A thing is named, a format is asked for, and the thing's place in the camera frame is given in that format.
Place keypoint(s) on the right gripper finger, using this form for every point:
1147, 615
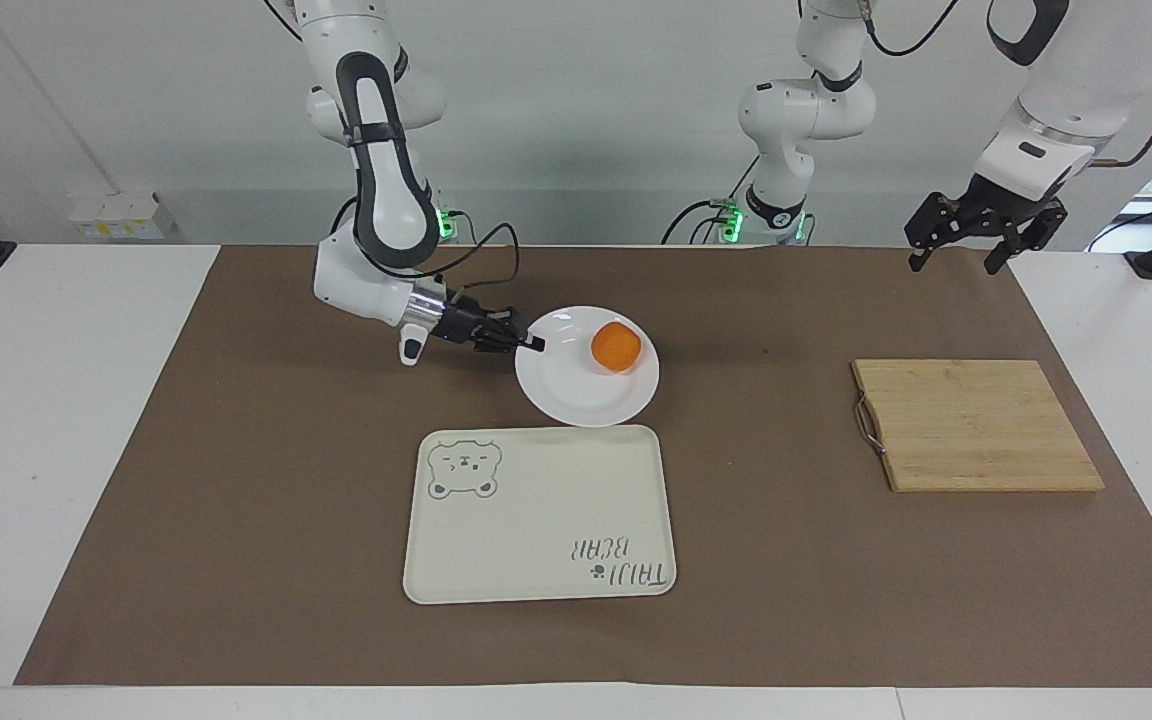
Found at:
504, 320
532, 344

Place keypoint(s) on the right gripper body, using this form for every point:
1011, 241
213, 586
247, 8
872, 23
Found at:
461, 322

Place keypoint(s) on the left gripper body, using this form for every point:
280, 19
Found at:
1001, 203

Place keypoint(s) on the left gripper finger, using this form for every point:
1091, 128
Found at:
1031, 232
931, 225

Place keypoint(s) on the white round plate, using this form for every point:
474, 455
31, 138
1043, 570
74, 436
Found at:
576, 395

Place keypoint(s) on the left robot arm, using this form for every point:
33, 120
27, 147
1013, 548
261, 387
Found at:
796, 110

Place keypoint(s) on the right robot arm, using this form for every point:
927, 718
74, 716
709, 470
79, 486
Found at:
391, 190

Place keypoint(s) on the orange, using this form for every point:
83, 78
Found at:
616, 347

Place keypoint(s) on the cream tray with bear print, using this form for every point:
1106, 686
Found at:
536, 520

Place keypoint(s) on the wooden cutting board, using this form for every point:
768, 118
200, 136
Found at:
976, 425

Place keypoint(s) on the white power strip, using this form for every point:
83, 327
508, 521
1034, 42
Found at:
121, 218

